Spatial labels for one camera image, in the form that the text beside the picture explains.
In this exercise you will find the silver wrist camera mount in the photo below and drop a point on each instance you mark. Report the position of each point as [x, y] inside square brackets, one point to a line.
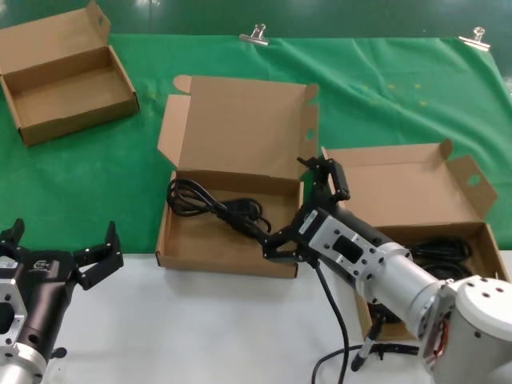
[10, 296]
[340, 260]

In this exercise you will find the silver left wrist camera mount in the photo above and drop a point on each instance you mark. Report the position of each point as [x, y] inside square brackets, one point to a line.
[10, 296]

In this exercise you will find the silver binder clip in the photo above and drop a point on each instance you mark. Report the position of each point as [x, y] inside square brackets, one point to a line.
[476, 42]
[254, 38]

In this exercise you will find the small open cardboard box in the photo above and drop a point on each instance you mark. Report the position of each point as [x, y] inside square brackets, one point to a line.
[60, 100]

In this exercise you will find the green table cloth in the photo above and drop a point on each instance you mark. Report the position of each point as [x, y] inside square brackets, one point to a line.
[360, 100]

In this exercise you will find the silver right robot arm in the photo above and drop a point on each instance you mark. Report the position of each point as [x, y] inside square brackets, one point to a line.
[460, 312]

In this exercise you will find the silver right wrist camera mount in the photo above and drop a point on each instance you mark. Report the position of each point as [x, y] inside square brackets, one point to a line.
[340, 260]

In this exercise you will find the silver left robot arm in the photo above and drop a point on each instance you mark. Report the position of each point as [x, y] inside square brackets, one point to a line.
[20, 366]

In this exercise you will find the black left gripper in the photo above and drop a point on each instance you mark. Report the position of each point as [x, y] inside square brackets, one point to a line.
[46, 288]

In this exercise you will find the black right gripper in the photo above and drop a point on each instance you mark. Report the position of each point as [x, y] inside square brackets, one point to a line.
[360, 228]

